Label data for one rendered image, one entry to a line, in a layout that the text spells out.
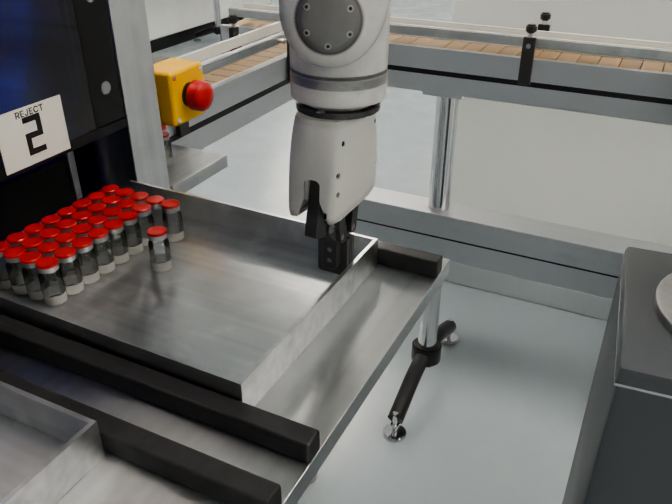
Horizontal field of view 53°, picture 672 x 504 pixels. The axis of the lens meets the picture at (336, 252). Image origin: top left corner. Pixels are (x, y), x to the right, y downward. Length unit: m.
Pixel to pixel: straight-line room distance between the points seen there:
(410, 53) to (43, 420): 1.11
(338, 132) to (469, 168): 1.63
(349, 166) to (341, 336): 0.16
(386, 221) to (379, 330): 1.03
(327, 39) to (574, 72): 0.96
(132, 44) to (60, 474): 0.52
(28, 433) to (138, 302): 0.18
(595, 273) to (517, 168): 0.66
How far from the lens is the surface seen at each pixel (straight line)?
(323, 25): 0.48
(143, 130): 0.88
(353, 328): 0.64
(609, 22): 2.00
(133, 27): 0.86
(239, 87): 1.24
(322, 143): 0.57
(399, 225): 1.64
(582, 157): 2.10
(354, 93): 0.56
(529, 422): 1.87
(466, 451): 1.77
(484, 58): 1.43
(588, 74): 1.39
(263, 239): 0.79
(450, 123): 1.53
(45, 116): 0.77
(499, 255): 1.59
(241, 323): 0.65
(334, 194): 0.59
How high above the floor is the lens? 1.26
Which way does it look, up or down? 30 degrees down
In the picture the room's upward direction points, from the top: straight up
